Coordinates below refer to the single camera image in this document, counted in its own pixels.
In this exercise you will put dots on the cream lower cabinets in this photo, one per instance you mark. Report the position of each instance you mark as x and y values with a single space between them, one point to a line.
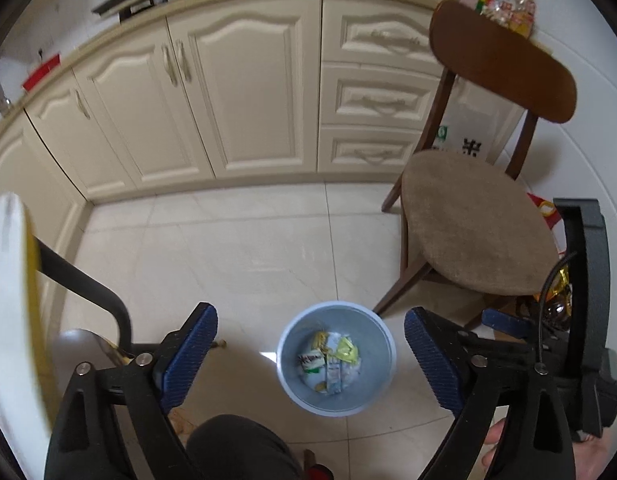
206 93

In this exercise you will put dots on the round white marble table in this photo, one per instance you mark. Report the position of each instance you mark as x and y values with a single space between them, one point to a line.
29 398

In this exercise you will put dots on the red packet on floor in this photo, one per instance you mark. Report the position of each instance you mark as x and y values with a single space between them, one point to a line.
548 210

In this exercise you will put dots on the cooking oil bottle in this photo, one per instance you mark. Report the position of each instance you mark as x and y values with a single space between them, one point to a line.
557 308

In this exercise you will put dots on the person's dark trouser leg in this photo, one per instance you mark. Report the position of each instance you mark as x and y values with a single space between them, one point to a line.
235 447

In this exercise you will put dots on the yellow snack wrapper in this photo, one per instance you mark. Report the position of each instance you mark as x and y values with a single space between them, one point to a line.
346 351

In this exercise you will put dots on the blue trash bin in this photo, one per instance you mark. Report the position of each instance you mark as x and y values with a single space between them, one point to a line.
320 327

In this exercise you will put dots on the green white milk carton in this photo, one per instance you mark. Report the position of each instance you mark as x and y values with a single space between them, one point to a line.
334 375

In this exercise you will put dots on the white shopping bag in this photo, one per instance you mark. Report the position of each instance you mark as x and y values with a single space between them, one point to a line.
469 123

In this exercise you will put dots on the black metal chair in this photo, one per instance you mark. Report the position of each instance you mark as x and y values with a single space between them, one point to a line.
95 324

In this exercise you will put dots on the red plastic basin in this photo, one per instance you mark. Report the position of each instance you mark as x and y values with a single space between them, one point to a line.
37 75

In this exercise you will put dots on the green snack wrapper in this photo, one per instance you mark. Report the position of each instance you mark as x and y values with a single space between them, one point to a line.
312 362

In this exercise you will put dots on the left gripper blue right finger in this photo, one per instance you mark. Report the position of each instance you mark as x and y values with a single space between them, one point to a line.
441 374

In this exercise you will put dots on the condiment bottles group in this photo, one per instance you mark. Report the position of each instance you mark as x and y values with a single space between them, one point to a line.
515 15

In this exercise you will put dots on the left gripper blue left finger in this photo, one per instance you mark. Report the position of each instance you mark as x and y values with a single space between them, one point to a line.
180 355

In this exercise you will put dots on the wooden chair with beige seat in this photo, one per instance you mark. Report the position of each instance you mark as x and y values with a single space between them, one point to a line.
464 221

